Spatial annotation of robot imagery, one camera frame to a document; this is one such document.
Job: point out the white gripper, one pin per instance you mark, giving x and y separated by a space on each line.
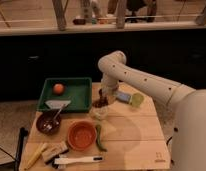
109 93

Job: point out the red grapes bunch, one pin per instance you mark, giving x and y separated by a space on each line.
101 102

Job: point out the white paper cup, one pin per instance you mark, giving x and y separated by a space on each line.
99 113

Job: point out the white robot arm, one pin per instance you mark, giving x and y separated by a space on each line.
188 150

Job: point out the yellow-green cup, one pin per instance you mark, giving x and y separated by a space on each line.
136 100

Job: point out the white folded paper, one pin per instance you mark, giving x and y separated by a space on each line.
57 104

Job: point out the blue sponge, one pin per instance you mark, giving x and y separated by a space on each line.
123 97

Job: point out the green plastic tray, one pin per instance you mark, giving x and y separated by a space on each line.
78 91

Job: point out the green chili pepper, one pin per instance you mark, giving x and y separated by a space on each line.
98 140

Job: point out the orange fruit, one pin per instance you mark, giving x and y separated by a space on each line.
58 89

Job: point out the orange ceramic bowl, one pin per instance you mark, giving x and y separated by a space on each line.
81 135

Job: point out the metal spoon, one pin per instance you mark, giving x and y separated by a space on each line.
57 114

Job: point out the dark brown bowl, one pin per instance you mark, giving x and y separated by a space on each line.
47 123

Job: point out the wooden scrub brush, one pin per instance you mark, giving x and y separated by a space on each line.
55 150

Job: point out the black chair frame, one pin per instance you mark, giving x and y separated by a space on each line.
16 159

